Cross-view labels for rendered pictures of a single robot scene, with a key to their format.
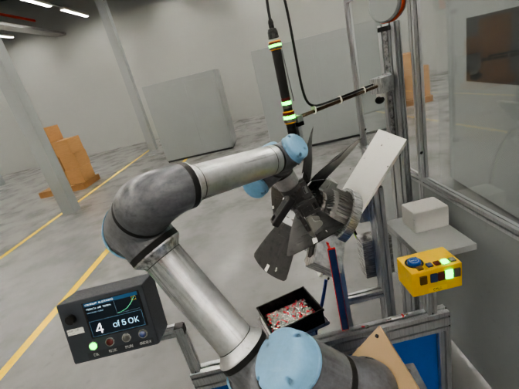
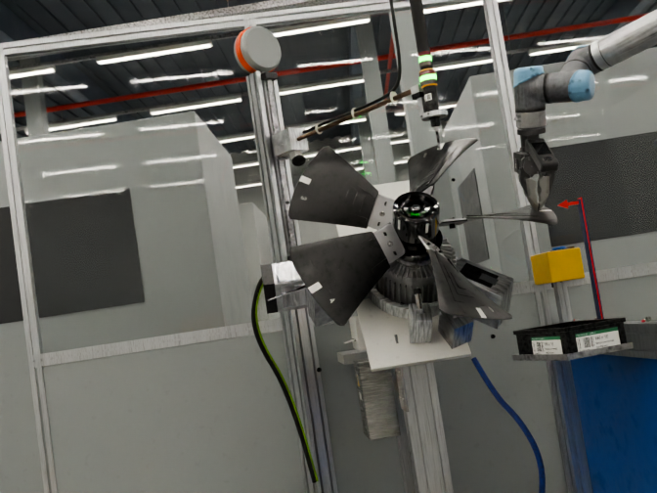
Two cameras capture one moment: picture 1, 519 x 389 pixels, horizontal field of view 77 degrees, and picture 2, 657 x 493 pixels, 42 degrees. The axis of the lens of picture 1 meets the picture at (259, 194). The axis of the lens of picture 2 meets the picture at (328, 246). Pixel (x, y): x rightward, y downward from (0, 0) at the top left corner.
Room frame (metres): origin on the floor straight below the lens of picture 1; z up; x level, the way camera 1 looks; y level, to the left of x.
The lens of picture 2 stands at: (1.74, 2.00, 0.99)
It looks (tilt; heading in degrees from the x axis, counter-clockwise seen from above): 5 degrees up; 265
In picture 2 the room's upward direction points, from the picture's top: 9 degrees counter-clockwise
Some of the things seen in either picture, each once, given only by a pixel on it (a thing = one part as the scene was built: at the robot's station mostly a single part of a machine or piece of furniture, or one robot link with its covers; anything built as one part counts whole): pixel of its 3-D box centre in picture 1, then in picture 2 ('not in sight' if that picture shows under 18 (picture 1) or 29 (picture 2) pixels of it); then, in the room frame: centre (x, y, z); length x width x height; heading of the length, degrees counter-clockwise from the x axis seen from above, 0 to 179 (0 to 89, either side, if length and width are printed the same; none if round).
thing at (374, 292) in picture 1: (364, 295); not in sight; (1.36, -0.40, 0.56); 0.19 x 0.04 x 0.04; 90
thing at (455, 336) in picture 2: not in sight; (456, 326); (1.26, -0.18, 0.91); 0.12 x 0.08 x 0.12; 90
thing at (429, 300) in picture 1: (429, 297); (562, 302); (0.86, -0.47, 0.92); 0.03 x 0.03 x 0.12; 0
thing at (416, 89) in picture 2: (293, 130); (428, 100); (1.23, -0.18, 1.50); 0.09 x 0.07 x 0.10; 125
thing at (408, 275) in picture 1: (428, 272); (557, 268); (0.86, -0.47, 1.02); 0.16 x 0.10 x 0.11; 90
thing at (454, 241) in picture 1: (425, 234); (396, 349); (1.34, -0.73, 0.84); 0.36 x 0.24 x 0.03; 0
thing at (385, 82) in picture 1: (382, 84); (288, 143); (1.58, -0.69, 1.55); 0.10 x 0.07 x 0.08; 125
